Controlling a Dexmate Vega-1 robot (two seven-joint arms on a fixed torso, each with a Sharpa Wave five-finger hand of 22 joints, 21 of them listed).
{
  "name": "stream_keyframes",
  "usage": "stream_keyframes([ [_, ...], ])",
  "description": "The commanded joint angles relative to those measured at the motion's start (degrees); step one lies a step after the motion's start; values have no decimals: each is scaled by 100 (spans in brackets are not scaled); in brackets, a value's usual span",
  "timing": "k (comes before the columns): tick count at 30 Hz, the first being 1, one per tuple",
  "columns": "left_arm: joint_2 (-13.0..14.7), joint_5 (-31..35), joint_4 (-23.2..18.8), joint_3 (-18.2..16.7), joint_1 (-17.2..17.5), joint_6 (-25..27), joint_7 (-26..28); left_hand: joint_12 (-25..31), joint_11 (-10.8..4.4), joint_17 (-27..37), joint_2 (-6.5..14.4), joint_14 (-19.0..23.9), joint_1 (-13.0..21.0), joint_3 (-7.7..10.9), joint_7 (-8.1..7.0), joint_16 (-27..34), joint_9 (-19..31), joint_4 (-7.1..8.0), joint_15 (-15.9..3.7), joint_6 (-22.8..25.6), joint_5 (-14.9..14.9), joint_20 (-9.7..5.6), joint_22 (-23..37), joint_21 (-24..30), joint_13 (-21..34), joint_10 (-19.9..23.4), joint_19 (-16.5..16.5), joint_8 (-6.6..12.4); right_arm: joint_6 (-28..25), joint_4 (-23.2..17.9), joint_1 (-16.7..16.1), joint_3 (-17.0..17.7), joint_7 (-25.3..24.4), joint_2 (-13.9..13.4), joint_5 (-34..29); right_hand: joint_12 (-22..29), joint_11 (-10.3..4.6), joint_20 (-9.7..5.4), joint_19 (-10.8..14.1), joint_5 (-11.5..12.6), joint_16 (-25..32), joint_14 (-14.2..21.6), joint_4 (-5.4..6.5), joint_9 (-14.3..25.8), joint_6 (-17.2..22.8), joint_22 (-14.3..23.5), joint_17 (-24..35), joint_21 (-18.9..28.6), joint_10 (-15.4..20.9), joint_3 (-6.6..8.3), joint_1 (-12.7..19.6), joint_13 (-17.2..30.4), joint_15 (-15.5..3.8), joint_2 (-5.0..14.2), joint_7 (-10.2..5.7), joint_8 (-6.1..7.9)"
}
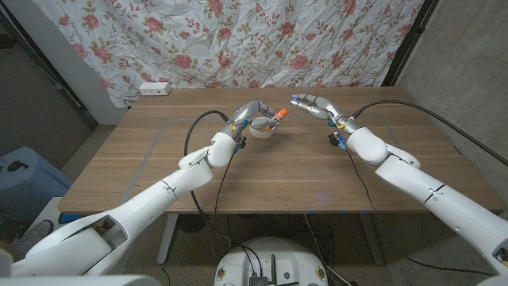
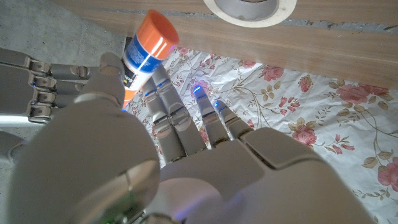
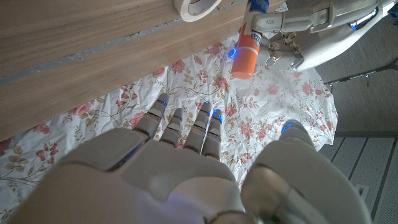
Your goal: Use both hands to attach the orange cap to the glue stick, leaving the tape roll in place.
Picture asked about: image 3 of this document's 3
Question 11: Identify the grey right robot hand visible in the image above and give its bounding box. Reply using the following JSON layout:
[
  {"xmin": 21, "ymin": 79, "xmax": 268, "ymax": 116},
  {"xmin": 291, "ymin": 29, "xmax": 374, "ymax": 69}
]
[{"xmin": 7, "ymin": 92, "xmax": 374, "ymax": 224}]

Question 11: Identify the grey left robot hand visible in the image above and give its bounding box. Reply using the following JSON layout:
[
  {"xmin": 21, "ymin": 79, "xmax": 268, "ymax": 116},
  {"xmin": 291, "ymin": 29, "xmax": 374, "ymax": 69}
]
[{"xmin": 250, "ymin": 0, "xmax": 398, "ymax": 73}]

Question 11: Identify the orange and white glue stick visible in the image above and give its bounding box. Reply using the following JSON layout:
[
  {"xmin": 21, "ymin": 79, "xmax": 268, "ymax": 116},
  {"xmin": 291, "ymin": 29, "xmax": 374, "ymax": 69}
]
[{"xmin": 238, "ymin": 0, "xmax": 271, "ymax": 50}]

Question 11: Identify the orange glue stick cap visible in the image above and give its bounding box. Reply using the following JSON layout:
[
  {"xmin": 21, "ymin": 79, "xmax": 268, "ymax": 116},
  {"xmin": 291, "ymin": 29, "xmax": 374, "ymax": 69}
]
[{"xmin": 230, "ymin": 45, "xmax": 259, "ymax": 80}]

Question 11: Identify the beige masking tape roll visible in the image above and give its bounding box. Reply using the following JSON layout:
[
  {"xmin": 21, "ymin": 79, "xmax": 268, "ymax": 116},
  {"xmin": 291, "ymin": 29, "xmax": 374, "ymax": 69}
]
[{"xmin": 173, "ymin": 0, "xmax": 223, "ymax": 22}]

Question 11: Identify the floral backdrop cloth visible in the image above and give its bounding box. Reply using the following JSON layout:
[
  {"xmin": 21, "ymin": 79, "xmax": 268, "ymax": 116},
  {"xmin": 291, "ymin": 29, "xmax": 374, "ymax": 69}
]
[{"xmin": 0, "ymin": 2, "xmax": 339, "ymax": 218}]

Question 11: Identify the black metal rail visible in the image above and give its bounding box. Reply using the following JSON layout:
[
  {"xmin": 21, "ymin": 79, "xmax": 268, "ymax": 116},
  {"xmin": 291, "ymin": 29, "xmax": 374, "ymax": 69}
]
[{"xmin": 325, "ymin": 60, "xmax": 398, "ymax": 86}]

